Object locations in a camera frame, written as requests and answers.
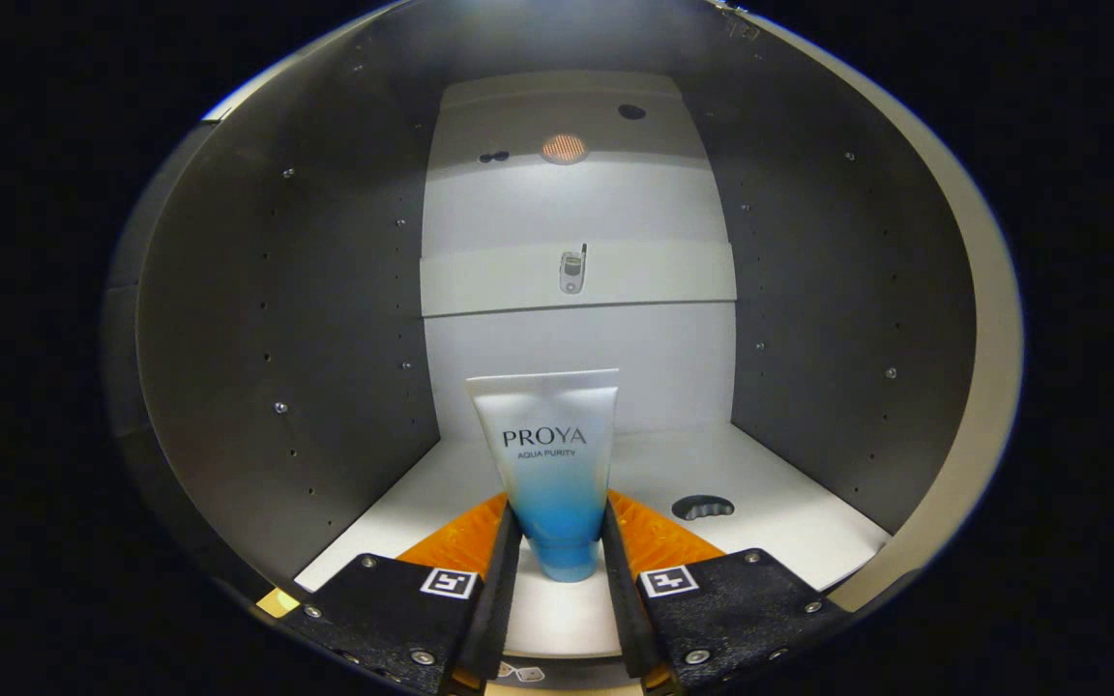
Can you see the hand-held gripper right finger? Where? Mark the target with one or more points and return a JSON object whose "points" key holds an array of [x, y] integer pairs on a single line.
{"points": [[623, 609]]}

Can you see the white and blue tube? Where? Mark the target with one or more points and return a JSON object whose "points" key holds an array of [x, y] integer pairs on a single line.
{"points": [[557, 464]]}

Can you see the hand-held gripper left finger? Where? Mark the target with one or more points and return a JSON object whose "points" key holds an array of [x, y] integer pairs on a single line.
{"points": [[497, 609]]}

